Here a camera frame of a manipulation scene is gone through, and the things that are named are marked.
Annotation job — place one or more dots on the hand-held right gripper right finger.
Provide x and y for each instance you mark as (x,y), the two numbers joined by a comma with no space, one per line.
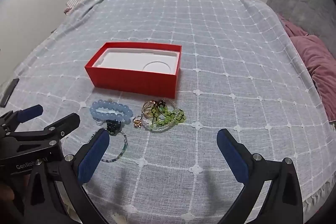
(232,158)

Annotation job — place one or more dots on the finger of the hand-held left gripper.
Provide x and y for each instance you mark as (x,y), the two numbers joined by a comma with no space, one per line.
(65,124)
(30,112)

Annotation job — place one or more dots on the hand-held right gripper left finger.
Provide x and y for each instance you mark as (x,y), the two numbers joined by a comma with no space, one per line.
(93,158)

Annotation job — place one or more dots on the black hair claw clip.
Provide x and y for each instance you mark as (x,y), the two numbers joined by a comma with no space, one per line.
(113,128)

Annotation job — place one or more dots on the gold bangle rings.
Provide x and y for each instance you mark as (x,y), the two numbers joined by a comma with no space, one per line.
(147,108)

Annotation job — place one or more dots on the red cardboard box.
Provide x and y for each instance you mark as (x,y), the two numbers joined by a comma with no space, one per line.
(131,83)

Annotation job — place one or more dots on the black phone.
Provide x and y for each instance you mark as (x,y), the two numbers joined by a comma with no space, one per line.
(9,92)

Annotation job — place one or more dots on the grey checked blanket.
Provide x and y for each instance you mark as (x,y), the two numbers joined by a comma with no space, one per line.
(210,69)

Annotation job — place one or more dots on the pink pillow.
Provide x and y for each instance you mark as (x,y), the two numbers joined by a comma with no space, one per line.
(317,61)

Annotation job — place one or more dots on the grey pillow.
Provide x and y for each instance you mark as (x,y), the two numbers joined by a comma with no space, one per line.
(302,1)

